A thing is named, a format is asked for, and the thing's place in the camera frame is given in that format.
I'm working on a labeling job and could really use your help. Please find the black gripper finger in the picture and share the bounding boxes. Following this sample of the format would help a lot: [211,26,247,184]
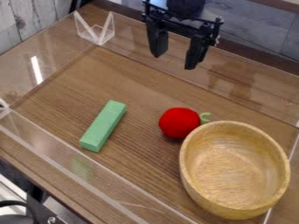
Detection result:
[145,18,168,58]
[184,34,209,70]

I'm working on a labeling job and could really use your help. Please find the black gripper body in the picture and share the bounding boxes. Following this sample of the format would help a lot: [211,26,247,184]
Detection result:
[142,0,224,46]

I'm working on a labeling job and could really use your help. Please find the red plush fruit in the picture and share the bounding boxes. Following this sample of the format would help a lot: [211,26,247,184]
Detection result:
[159,108,211,138]

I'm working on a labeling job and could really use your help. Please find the wooden bowl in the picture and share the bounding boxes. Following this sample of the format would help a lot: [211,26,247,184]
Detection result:
[179,121,291,220]

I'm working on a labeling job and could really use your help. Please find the green rectangular block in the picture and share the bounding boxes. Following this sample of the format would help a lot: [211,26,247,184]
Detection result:
[78,101,126,152]

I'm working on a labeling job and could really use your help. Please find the clear acrylic corner bracket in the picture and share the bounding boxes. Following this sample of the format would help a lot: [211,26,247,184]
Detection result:
[73,11,114,46]

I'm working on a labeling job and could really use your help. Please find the clear acrylic enclosure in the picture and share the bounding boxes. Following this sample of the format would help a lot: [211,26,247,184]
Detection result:
[0,14,299,224]

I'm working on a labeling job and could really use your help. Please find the black clamp bracket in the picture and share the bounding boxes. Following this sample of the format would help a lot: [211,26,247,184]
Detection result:
[25,194,68,224]

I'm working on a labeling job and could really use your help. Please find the black cable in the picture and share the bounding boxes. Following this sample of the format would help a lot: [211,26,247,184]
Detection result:
[0,199,29,209]

